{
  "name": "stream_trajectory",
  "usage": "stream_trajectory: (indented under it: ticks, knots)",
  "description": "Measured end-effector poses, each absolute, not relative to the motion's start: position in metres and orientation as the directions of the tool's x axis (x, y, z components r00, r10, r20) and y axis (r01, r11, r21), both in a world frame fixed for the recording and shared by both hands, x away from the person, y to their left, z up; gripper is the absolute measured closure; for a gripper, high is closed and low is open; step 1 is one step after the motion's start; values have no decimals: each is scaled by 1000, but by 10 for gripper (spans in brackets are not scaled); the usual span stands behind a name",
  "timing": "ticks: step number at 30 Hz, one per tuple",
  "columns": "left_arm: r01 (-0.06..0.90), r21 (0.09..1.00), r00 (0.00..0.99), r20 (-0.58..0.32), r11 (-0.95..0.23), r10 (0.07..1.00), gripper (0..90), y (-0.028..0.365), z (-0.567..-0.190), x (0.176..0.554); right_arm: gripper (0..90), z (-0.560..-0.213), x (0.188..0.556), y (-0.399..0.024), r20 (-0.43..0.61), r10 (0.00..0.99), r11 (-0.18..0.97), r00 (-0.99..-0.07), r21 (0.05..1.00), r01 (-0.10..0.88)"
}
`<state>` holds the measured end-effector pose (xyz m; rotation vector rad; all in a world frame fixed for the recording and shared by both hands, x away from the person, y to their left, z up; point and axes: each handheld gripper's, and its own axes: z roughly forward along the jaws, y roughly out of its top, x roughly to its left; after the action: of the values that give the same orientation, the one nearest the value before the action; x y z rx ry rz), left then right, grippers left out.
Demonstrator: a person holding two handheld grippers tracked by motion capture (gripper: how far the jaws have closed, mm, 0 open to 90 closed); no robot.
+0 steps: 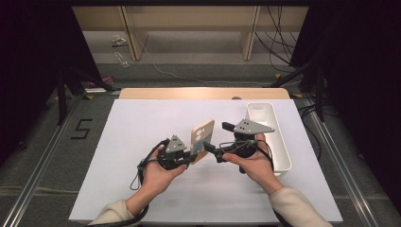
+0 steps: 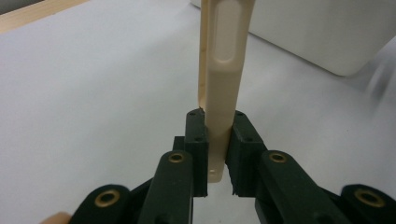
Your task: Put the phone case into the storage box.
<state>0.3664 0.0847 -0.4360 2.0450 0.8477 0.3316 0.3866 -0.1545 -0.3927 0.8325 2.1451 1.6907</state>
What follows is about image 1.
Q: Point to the crumpled white scrap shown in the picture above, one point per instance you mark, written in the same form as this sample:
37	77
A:
118	40

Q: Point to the pink object on floor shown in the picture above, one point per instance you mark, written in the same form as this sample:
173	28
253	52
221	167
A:
105	80

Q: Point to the white plastic storage bin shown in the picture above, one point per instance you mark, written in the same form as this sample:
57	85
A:
277	148

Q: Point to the black metal stand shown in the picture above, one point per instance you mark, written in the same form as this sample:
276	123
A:
320	94
61	97

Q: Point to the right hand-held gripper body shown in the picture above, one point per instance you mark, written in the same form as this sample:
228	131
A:
249	127

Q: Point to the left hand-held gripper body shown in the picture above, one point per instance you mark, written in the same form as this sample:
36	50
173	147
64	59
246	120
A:
175	146

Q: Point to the person's left hand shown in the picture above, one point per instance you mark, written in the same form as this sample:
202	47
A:
157	181

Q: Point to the aluminium floor rail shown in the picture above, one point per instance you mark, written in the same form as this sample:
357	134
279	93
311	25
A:
34	176
343	170

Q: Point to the white table mat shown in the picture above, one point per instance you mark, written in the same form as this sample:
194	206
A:
214	195

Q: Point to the black curtain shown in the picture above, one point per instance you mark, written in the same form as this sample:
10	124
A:
31	63
362	78

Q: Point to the person's right hand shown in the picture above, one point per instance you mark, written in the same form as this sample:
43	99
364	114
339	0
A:
258	170

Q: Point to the clear plastic piece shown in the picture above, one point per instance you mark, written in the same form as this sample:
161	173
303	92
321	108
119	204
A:
121	59

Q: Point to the light wooden shelf unit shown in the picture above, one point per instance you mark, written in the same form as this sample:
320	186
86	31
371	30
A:
189	19

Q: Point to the wooden table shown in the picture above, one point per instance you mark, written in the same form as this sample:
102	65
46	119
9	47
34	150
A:
201	93

